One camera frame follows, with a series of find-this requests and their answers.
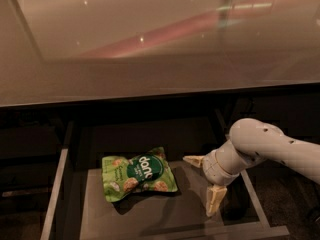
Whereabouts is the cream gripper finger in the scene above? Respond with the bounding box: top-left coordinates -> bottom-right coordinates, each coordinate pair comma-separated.
183,155 -> 204,168
206,185 -> 227,217

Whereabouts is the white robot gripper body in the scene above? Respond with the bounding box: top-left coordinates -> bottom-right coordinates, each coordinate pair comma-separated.
202,150 -> 239,186

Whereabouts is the dark drawer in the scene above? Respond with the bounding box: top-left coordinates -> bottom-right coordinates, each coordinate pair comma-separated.
0,163 -> 56,189
0,187 -> 52,215
0,126 -> 62,159
40,110 -> 289,240

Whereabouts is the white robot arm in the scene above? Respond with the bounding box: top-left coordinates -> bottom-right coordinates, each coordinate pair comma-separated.
183,118 -> 320,217

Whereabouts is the dark left top drawer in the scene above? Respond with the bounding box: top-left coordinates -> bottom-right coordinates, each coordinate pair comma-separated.
0,126 -> 62,159

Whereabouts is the dark left middle drawer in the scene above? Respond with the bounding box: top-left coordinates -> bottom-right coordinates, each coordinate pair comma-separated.
0,163 -> 56,189

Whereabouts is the dark left bottom drawer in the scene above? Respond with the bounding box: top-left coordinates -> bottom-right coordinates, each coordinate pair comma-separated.
0,187 -> 52,215

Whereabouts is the green snack bag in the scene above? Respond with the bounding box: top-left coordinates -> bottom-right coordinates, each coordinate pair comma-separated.
102,147 -> 178,203

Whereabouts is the dark right cabinet door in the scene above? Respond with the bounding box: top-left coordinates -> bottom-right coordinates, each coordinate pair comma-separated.
230,94 -> 320,144

